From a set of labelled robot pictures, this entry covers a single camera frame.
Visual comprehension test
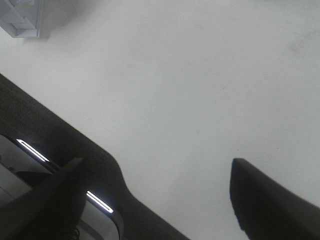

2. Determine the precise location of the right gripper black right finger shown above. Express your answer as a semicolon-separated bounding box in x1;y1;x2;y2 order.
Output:
229;158;320;240

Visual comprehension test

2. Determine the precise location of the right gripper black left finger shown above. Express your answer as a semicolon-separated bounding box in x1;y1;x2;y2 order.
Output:
0;158;86;240

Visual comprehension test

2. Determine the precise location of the white microwave door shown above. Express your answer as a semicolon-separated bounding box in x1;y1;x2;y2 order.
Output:
0;0;44;38

